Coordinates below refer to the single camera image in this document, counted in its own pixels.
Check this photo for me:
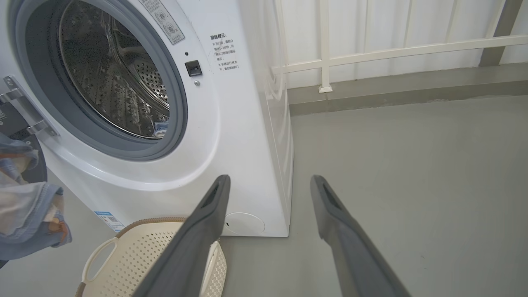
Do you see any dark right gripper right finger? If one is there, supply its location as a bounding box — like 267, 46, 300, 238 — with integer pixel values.
310, 175, 413, 297

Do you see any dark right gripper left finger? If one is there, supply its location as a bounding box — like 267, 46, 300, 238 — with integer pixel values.
132, 174, 231, 297

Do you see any blue cartoon garment white lining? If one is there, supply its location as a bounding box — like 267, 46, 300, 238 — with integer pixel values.
0, 132, 73, 260

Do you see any black round glass washer door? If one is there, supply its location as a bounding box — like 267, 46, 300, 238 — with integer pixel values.
0, 99, 48, 184

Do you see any white front-load washing machine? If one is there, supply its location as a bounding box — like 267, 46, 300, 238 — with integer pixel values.
0, 0, 294, 238

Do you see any white perforated basket brown rim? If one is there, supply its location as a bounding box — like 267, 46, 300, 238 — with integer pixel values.
75, 217, 227, 297

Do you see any round white filter cover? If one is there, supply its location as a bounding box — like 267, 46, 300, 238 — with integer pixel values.
225, 212, 266, 236

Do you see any blue energy label sticker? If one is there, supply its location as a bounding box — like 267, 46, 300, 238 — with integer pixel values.
94, 211, 124, 232

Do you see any white metal railing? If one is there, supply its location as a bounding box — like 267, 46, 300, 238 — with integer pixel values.
270, 0, 528, 93

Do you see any printed warning text label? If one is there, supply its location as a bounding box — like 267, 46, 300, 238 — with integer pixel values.
210, 34, 240, 71

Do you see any grey pictogram warning sticker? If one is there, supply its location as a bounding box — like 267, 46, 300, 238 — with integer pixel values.
138, 0, 185, 45

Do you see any grey vertical post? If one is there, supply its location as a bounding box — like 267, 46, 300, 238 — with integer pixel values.
478, 0, 524, 67

